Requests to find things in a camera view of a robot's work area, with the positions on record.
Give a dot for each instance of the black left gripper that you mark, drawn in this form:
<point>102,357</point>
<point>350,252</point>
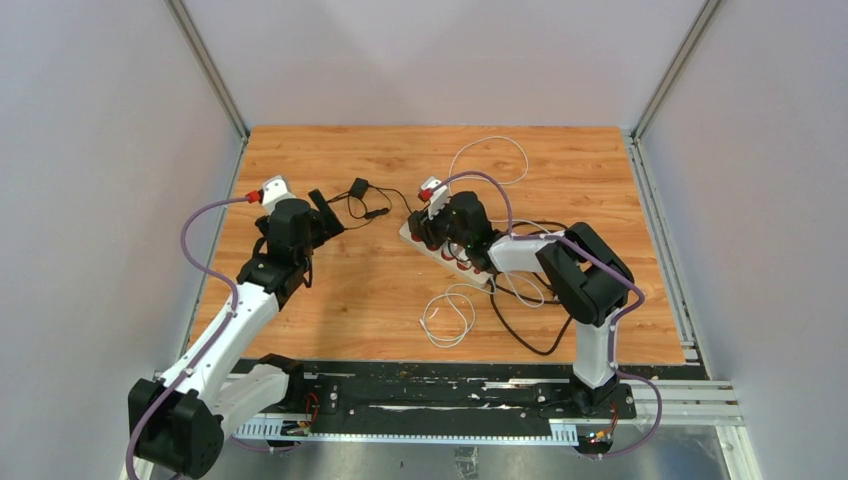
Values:
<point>325,226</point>

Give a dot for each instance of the aluminium frame rail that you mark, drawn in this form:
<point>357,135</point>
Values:
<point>701,401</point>

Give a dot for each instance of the black mounting base plate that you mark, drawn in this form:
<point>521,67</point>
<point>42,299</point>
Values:
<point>457,400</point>

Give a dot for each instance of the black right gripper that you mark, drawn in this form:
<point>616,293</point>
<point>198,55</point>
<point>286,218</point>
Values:
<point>448,215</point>

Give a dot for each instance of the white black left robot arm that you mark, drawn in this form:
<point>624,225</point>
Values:
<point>181,420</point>

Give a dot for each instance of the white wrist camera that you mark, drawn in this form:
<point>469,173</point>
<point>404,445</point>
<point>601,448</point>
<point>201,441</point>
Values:
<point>273,191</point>
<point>436,194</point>

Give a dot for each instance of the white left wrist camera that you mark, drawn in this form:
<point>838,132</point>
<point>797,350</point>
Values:
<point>273,191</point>

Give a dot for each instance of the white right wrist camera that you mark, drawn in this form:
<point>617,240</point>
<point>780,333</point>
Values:
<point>436,194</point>

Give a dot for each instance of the white red power strip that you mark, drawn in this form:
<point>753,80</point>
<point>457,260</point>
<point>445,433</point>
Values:
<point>472,275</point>

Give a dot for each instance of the small black adapter with cable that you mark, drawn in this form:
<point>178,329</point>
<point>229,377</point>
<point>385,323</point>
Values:
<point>357,208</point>

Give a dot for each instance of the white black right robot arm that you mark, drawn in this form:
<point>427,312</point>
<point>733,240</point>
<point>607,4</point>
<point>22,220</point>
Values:
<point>589,280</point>

